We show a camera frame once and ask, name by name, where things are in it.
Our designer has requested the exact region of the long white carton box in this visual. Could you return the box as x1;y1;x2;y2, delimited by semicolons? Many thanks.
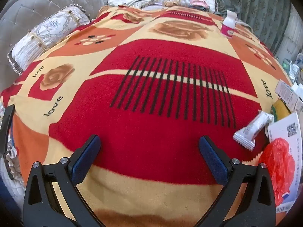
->
275;79;299;111

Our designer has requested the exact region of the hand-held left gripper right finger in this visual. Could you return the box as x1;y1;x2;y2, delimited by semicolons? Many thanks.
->
198;135;277;227

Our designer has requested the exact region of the white packet red print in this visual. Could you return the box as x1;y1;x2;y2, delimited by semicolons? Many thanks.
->
266;112;303;218

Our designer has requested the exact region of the green patterned curtain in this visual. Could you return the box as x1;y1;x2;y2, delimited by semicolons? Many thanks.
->
163;0;291;55

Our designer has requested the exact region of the white crimped wrapper packet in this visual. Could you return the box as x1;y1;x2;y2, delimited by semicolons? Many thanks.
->
233;111;274;151

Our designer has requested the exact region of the red plastic bag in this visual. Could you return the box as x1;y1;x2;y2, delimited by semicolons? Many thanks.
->
258;138;296;207

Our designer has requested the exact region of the yellow sponge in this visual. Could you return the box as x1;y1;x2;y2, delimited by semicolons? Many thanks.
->
270;99;293;123

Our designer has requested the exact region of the white embroidered bolster cushion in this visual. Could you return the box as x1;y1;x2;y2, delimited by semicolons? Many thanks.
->
7;5;91;74

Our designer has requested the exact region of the white lace-covered standing unit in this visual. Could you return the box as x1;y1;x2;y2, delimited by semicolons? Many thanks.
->
275;7;303;57

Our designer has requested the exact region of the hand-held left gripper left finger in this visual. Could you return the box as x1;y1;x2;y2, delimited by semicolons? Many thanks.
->
23;134;106;227

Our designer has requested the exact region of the red orange printed blanket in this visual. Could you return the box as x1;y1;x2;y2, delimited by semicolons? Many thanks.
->
0;5;296;227

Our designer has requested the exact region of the small white pink-label bottle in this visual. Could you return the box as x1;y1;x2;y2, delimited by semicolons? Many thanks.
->
221;10;238;38

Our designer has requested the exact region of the pink cloth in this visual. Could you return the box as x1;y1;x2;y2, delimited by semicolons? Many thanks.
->
189;0;209;8

